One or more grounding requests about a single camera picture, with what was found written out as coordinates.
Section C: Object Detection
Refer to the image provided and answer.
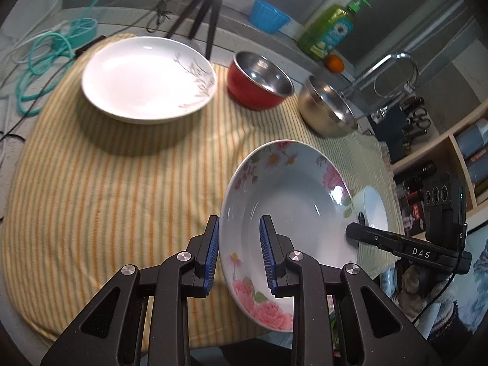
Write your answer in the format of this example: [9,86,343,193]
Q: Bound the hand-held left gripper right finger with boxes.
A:
[259,214,445,366]

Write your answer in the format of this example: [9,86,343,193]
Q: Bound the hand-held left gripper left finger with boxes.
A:
[40,214,221,366]

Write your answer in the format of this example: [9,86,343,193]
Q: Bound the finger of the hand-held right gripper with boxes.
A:
[345,223,403,258]

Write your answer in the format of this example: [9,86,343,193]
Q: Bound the light blue bowl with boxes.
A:
[351,185,389,233]

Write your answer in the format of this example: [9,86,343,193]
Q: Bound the floral pink rose bowl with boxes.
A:
[218,140,359,332]

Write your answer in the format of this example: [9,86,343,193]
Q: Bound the white plate grey branch print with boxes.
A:
[81,37,218,124]

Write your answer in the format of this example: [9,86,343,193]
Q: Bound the person's right hand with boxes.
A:
[396,264,429,313]

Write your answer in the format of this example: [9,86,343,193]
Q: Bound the red and black box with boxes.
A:
[403,194,427,237]

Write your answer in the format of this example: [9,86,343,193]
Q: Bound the dark glass bottle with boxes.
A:
[393,162,437,185]

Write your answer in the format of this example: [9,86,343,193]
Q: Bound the grey-blue jug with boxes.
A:
[463,149,488,195]
[455,120,488,158]

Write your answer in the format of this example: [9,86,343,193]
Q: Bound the wooden shelf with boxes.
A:
[389,99,488,233]

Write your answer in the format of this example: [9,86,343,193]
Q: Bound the blue landscape printed cloth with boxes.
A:
[381,232,488,347]

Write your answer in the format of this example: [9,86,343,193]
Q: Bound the dark knife block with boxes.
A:
[381,97,431,163]

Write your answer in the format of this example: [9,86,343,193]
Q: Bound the black scissors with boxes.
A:
[406,105,432,132]

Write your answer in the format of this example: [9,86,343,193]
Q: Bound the yellow striped cloth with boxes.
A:
[0,34,405,347]

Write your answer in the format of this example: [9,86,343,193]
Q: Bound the plain steel bowl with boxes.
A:
[297,75,360,137]

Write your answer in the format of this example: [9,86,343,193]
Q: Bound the red steel bowl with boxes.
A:
[227,51,295,110]

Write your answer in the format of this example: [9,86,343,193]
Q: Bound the chrome faucet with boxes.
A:
[339,51,420,102]

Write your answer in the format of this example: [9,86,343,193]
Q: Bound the orange fruit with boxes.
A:
[325,54,345,73]

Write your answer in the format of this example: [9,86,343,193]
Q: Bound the green dish soap bottle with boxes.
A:
[296,0,372,62]

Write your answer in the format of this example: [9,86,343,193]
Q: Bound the black tripod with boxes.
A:
[165,0,233,59]

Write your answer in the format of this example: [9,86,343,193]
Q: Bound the blue plastic cup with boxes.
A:
[249,0,292,35]

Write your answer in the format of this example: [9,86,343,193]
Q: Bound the teal round device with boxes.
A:
[63,18,98,48]

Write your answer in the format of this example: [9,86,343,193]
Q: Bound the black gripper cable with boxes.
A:
[415,274,458,325]

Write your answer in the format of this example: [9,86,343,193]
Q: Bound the chrome spray head with hose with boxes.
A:
[371,72,415,123]

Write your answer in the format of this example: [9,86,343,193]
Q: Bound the teal coiled cable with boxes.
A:
[15,32,77,117]

